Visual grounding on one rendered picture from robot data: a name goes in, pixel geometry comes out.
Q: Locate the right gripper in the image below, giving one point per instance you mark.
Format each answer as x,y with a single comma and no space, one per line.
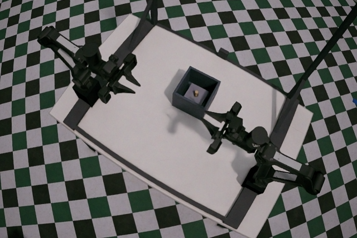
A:
113,85

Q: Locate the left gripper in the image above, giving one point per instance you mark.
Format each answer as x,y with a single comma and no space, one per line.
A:
217,135

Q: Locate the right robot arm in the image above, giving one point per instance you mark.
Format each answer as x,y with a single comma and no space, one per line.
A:
72,56

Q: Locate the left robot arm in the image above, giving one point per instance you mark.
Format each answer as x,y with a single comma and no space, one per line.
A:
268,154

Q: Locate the white flat plate with hole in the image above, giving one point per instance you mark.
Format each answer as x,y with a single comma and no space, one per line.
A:
202,94

